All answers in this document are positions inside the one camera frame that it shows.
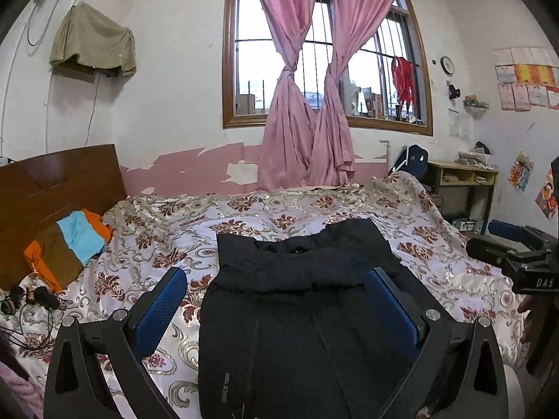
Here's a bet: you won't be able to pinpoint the wooden framed window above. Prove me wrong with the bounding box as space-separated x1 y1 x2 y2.
222 0 434 137

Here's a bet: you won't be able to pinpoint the blue backpack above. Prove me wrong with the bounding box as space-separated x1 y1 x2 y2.
389 144 431 179

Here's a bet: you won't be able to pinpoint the olive cloth cover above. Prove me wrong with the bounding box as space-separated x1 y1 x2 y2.
49 2 137 77

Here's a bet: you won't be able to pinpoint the stack of papers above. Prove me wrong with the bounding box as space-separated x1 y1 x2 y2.
456 150 496 169

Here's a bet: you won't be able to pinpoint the person's right hand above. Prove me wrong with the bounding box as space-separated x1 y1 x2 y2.
516 294 534 347

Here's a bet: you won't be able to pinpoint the wooden shelf desk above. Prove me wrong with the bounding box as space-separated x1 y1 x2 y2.
426 159 499 234

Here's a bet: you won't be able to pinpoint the brown wall shelf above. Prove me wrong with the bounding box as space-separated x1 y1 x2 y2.
51 65 96 83

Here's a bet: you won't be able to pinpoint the orange blue brown pillow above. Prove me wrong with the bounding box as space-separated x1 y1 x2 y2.
23 209 113 293

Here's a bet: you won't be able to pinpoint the floral bedspread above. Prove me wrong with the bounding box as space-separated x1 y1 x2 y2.
0 170 531 419

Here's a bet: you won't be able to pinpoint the red hanging garment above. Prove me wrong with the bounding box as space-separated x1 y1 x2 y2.
391 57 415 108

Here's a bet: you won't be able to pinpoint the pink curtain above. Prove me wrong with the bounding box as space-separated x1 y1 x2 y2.
245 0 321 193
306 0 405 186

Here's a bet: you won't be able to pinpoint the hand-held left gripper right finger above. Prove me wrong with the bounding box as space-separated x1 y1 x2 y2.
366 266 509 419

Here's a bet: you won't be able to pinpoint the pink fluffy cloth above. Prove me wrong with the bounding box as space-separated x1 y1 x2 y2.
0 358 44 419

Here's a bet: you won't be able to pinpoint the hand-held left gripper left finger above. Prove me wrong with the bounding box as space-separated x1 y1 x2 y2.
44 266 188 419

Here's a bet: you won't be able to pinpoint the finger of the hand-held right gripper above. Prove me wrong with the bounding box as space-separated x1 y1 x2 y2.
488 220 531 243
466 236 516 278

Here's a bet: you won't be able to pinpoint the black jacket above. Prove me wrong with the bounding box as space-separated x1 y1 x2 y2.
198 217 442 419

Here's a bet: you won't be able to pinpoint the wall certificates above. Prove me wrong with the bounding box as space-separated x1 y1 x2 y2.
495 46 559 111

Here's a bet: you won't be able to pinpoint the colourful wall poster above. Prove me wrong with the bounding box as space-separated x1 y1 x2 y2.
507 150 535 193
535 170 559 221

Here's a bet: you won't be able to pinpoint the black headphones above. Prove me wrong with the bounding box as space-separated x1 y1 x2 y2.
0 285 62 315

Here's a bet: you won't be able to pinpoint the wooden headboard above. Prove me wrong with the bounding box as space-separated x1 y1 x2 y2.
0 144 127 291

